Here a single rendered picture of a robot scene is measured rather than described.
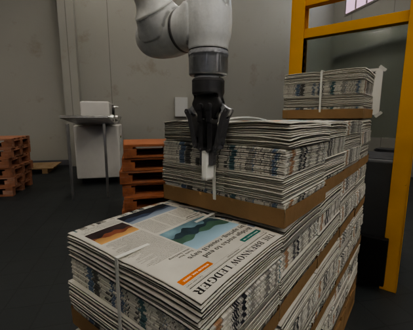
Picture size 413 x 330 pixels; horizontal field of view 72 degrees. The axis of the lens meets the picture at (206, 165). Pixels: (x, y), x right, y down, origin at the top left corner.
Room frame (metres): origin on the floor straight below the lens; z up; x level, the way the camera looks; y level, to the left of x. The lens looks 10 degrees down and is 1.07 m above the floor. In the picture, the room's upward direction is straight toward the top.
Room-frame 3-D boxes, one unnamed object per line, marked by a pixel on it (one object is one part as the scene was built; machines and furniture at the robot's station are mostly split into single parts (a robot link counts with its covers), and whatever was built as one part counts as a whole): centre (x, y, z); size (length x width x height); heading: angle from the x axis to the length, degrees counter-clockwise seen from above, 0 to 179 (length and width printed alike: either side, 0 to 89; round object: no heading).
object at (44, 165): (5.60, 3.64, 0.06); 1.21 x 0.83 x 0.11; 104
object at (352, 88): (1.50, -0.63, 0.65); 0.39 x 0.30 x 1.29; 53
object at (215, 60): (0.67, 0.00, 1.19); 0.09 x 0.09 x 0.06
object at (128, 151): (3.25, 0.42, 0.40); 1.12 x 0.77 x 0.81; 104
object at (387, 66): (1.86, -0.91, 1.27); 0.57 x 0.01 x 0.65; 53
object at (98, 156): (4.96, 1.85, 0.66); 2.81 x 0.70 x 1.32; 13
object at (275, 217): (0.73, -0.19, 0.86); 0.29 x 0.16 x 0.04; 141
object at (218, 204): (0.80, -0.11, 0.86); 0.28 x 0.06 x 0.04; 141
